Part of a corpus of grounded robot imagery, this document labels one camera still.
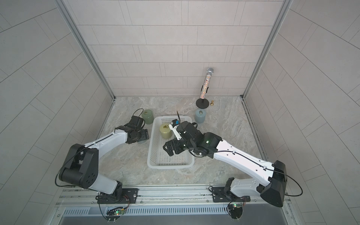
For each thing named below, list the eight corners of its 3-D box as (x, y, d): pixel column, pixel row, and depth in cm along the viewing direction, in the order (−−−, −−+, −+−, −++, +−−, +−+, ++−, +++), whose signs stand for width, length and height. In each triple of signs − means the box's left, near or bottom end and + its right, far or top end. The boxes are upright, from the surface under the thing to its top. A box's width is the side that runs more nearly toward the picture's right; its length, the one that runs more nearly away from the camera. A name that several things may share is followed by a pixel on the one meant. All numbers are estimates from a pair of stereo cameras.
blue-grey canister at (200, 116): (194, 123, 102) (195, 116, 96) (194, 115, 107) (195, 108, 100) (205, 123, 102) (206, 116, 96) (204, 115, 107) (205, 109, 100)
